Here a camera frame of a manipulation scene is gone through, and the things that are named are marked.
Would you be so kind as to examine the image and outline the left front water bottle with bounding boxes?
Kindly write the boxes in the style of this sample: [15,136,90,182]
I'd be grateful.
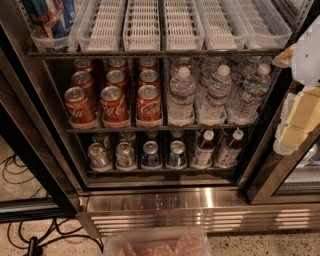
[167,66,196,126]

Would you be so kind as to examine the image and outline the second row cola can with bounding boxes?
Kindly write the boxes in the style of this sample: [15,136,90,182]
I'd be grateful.
[138,70,159,88]
[71,71,98,111]
[105,70,127,91]

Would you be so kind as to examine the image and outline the blue silver redbull can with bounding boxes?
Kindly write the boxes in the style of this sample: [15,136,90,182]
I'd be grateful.
[22,0,76,39]

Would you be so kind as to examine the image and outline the second row middle cola can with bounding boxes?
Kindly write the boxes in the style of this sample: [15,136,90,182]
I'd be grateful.
[105,70,127,91]

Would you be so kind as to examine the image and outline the second row left cola can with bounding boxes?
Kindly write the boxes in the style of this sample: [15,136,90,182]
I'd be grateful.
[71,71,98,111]

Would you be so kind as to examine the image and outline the clear shelf tray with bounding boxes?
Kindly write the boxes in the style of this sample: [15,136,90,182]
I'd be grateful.
[163,0,204,51]
[196,0,248,51]
[231,0,292,49]
[77,0,126,52]
[122,0,161,51]

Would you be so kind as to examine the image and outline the front right coca-cola can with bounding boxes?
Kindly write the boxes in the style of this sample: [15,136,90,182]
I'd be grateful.
[136,85,162,127]

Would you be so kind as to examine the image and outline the left blue can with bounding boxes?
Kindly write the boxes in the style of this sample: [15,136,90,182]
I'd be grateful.
[141,141,161,170]

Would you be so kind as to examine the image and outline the black floor cables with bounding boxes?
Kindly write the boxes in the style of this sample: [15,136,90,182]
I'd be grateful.
[0,153,104,256]

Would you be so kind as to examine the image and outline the clear plastic container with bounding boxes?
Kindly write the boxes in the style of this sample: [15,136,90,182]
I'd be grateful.
[103,226,212,256]

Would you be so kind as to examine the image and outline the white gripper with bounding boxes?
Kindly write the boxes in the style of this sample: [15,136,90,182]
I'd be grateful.
[272,15,320,155]

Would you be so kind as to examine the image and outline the second row right cola can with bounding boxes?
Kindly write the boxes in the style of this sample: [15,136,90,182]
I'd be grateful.
[138,70,159,88]

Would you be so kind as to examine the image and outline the right brown drink bottle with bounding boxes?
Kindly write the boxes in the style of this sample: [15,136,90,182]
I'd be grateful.
[215,129,244,168]

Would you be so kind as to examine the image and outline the front middle coca-cola can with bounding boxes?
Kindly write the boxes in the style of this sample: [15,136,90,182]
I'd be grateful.
[100,86,129,128]

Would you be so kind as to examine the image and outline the middle front water bottle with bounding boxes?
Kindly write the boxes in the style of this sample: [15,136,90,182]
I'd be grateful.
[198,65,232,125]

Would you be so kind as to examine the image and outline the left silver can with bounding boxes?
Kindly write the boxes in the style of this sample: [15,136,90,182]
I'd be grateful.
[87,143,112,172]

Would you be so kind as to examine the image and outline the right front water bottle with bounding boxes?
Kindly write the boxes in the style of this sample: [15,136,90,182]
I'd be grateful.
[227,64,271,125]

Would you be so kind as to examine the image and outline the water bottle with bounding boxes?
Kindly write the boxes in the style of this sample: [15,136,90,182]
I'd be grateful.
[227,64,271,125]
[167,66,196,126]
[198,65,232,125]

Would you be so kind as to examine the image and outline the brown drink bottle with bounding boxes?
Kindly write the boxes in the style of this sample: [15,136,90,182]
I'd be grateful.
[215,129,244,168]
[191,129,215,169]

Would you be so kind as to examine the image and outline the left brown drink bottle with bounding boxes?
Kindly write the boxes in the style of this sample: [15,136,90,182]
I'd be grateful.
[191,129,215,169]

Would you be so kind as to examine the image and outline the front left coca-cola can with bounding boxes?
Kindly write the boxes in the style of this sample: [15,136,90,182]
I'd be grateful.
[64,87,98,129]

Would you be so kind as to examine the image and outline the right blue can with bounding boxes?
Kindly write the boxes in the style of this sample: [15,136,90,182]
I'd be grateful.
[167,140,187,169]

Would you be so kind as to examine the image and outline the coca-cola can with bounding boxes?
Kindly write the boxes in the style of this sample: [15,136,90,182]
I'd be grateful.
[64,87,98,129]
[100,86,129,128]
[136,85,162,127]

